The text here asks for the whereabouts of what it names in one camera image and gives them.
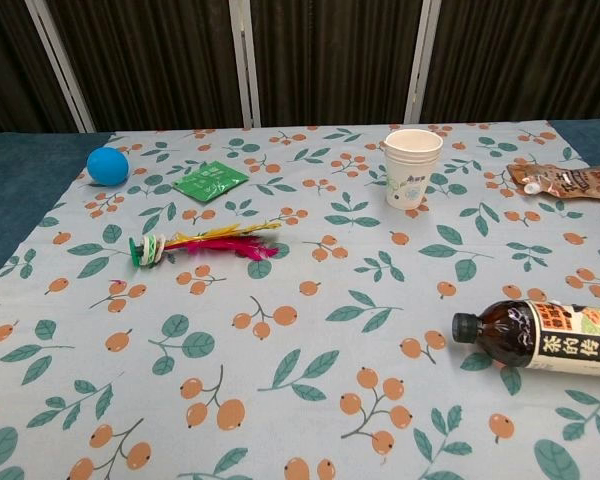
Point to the feather shuttlecock with green base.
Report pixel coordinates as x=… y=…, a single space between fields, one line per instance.
x=150 y=248

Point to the green foil packet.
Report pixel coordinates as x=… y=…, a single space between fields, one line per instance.
x=210 y=180

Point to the floral patterned tablecloth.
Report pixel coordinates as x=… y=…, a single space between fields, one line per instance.
x=300 y=350

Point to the white paper cup stack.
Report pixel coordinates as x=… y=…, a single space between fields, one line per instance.
x=411 y=175

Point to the dark folding screen panel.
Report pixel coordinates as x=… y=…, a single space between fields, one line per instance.
x=10 y=65
x=520 y=60
x=330 y=60
x=150 y=60

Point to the blue ball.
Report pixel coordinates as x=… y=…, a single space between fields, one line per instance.
x=107 y=166

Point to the dark tea bottle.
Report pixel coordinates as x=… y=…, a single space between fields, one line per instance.
x=545 y=340

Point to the brown spouted snack pouch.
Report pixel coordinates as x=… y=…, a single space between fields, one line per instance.
x=575 y=182

